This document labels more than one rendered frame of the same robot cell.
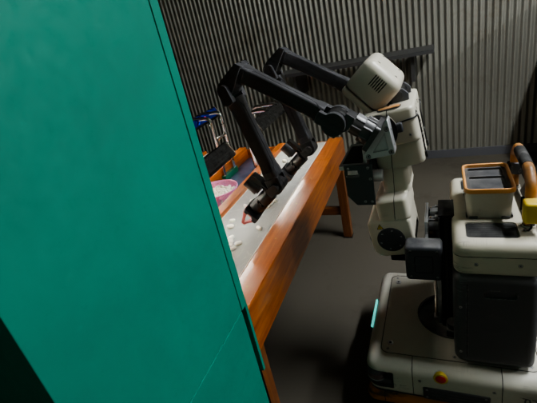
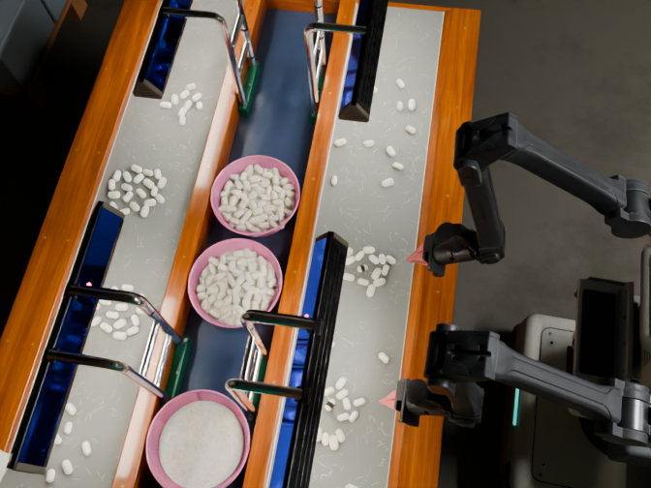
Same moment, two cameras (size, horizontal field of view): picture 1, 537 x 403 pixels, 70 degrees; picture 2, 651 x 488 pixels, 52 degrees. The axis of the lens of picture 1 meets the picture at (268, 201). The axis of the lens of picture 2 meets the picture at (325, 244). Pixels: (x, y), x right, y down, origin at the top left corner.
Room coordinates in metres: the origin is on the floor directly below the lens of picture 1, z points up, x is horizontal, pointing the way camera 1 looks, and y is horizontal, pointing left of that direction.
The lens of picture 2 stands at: (1.15, 0.26, 2.50)
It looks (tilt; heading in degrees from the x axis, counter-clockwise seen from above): 66 degrees down; 350
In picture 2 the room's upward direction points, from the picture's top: 6 degrees counter-clockwise
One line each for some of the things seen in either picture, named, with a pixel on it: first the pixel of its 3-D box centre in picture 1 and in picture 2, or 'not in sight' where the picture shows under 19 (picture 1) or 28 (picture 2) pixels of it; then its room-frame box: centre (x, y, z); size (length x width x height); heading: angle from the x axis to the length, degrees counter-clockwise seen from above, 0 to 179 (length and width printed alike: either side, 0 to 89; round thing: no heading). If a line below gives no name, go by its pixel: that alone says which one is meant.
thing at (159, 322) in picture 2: not in sight; (125, 350); (1.71, 0.70, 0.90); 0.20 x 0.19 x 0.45; 155
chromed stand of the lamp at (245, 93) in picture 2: (212, 146); (213, 45); (2.58, 0.29, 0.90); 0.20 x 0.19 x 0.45; 155
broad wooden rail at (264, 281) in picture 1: (303, 209); (433, 266); (1.78, -0.16, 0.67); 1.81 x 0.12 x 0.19; 155
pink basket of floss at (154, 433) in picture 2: not in sight; (201, 443); (1.46, 0.59, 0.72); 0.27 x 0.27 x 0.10
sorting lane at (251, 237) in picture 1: (263, 201); (363, 249); (1.87, 0.03, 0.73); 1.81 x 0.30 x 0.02; 155
